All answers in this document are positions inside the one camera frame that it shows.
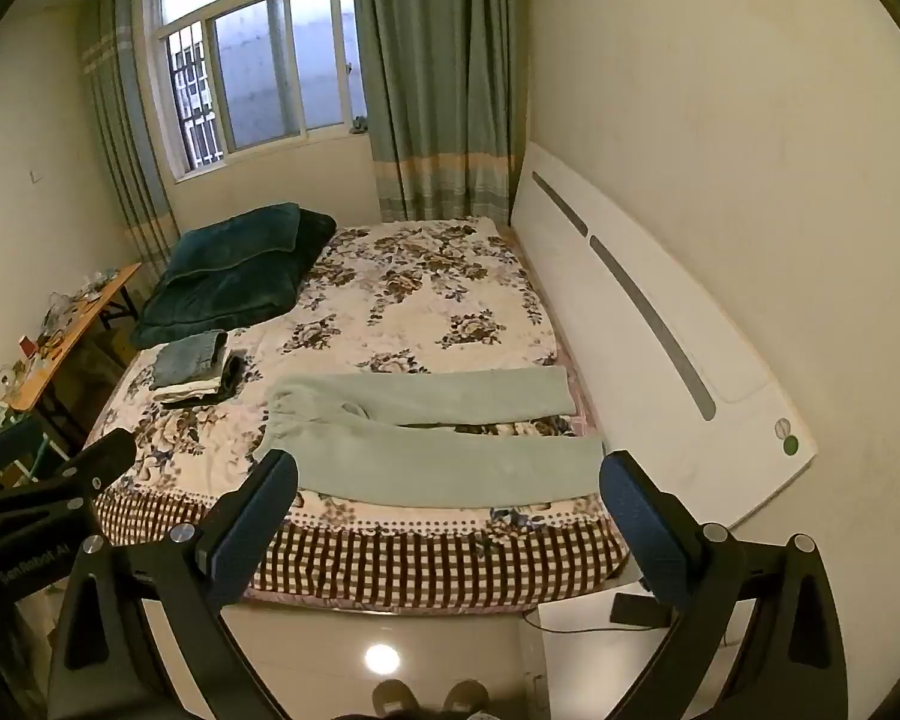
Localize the light green pants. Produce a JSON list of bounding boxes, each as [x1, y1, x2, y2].
[[259, 366, 607, 509]]

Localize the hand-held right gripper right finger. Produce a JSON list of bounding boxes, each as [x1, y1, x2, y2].
[[598, 451, 848, 720]]

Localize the black cable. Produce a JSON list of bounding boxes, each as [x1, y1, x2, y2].
[[521, 606, 617, 637]]

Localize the black flat device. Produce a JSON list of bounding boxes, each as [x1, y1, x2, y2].
[[610, 592, 673, 628]]

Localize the white framed window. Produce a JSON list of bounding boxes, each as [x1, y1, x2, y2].
[[141, 0, 370, 182]]

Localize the floral bed blanket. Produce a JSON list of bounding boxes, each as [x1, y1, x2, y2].
[[82, 216, 632, 612]]

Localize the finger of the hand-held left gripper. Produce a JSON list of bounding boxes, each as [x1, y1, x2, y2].
[[11, 429, 137, 502]]

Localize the narrow green striped curtain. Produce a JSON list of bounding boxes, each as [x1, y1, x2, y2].
[[79, 0, 182, 265]]

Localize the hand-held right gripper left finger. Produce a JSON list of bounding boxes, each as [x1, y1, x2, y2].
[[46, 450, 301, 720]]

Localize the dark green folded blanket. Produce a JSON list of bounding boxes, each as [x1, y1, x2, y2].
[[131, 202, 338, 350]]

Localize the folded blue jeans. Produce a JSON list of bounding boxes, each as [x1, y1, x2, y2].
[[150, 330, 230, 392]]

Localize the wide green striped curtain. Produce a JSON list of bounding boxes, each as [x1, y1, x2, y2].
[[349, 0, 530, 227]]

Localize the blue chair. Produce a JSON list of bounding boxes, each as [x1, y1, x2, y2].
[[0, 416, 70, 496]]

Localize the cluttered wooden desk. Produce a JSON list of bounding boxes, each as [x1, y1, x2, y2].
[[0, 262, 143, 455]]

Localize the folded white cloth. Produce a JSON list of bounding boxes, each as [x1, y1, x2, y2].
[[154, 376, 224, 404]]

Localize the white bed headboard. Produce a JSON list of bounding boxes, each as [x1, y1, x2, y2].
[[508, 141, 820, 535]]

